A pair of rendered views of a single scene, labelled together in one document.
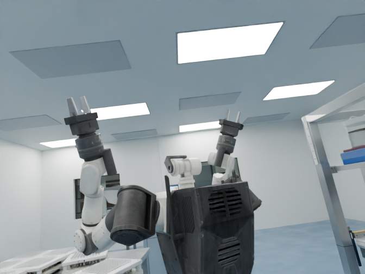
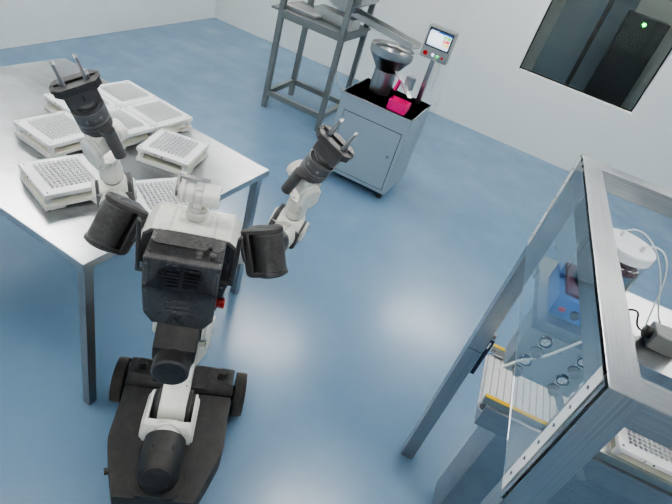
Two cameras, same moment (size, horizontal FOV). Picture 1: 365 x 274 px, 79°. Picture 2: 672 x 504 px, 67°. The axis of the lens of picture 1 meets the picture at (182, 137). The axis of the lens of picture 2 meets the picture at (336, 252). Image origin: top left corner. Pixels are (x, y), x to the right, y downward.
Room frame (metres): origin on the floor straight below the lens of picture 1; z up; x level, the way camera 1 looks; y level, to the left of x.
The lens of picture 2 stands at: (-0.16, -0.73, 2.13)
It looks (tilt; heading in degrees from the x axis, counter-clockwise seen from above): 36 degrees down; 17
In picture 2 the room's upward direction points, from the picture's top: 19 degrees clockwise
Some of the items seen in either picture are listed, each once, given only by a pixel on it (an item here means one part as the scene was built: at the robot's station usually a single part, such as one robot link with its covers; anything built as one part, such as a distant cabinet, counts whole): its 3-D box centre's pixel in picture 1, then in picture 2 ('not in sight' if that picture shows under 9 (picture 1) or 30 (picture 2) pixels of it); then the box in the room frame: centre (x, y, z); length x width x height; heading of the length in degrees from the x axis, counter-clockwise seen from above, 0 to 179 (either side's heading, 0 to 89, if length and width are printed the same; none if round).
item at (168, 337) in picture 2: not in sight; (179, 333); (0.77, -0.04, 0.85); 0.28 x 0.13 x 0.18; 31
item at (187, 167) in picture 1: (186, 169); (201, 197); (0.84, 0.00, 1.32); 0.10 x 0.07 x 0.09; 121
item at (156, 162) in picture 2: (87, 263); (173, 156); (1.57, 0.71, 0.87); 0.24 x 0.24 x 0.02; 16
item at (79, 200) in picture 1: (98, 195); not in sight; (6.38, 2.55, 1.43); 1.32 x 0.01 x 1.11; 92
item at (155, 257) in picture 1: (166, 249); (374, 138); (3.90, 0.50, 0.38); 0.63 x 0.57 x 0.76; 92
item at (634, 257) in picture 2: not in sight; (614, 263); (1.34, -1.08, 1.45); 0.15 x 0.15 x 0.19
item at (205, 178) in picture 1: (216, 180); (601, 40); (6.51, -0.82, 1.43); 1.38 x 0.01 x 1.16; 92
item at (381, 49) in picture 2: not in sight; (393, 73); (3.95, 0.54, 0.95); 0.49 x 0.36 x 0.38; 92
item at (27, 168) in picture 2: not in sight; (64, 175); (1.04, 0.79, 0.92); 0.25 x 0.24 x 0.02; 163
